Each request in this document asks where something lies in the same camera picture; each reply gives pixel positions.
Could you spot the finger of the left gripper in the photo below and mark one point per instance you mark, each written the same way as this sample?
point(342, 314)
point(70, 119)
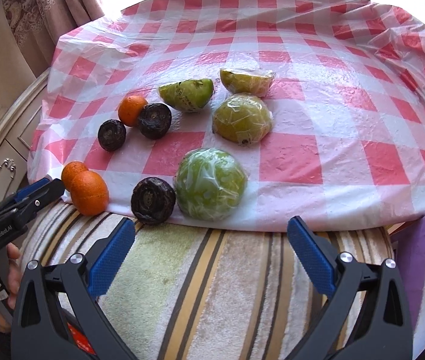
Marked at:
point(32, 191)
point(29, 208)

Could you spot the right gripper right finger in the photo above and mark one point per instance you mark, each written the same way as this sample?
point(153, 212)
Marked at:
point(383, 329)

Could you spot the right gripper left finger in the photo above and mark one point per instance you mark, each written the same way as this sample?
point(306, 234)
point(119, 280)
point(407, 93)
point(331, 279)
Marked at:
point(57, 315)

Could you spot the orange tangerine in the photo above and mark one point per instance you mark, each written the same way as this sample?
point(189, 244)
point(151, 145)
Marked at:
point(89, 193)
point(70, 171)
point(130, 109)

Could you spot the dark purple fruit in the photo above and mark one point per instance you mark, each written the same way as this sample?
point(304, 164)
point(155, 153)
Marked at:
point(154, 120)
point(153, 201)
point(111, 135)

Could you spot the dark purple fruit front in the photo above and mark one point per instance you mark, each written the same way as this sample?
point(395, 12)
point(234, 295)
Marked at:
point(153, 201)

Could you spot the green round fruit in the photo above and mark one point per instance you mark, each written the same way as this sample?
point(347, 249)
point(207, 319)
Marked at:
point(209, 184)

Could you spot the yellow-green round fruit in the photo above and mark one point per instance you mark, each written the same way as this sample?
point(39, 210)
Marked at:
point(243, 119)

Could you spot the cream carved cabinet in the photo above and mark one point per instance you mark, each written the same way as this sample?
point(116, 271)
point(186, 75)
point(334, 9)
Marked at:
point(17, 127)

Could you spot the pink patterned curtain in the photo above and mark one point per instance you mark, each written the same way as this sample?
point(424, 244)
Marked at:
point(37, 25)

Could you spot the wrapped green fruit half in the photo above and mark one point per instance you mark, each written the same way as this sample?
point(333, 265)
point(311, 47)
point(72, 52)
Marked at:
point(188, 96)

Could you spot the red white checkered tablecloth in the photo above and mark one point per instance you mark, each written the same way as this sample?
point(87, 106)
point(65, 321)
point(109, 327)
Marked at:
point(347, 146)

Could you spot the wrapped yellow fruit half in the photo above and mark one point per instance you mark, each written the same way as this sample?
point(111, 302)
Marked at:
point(247, 81)

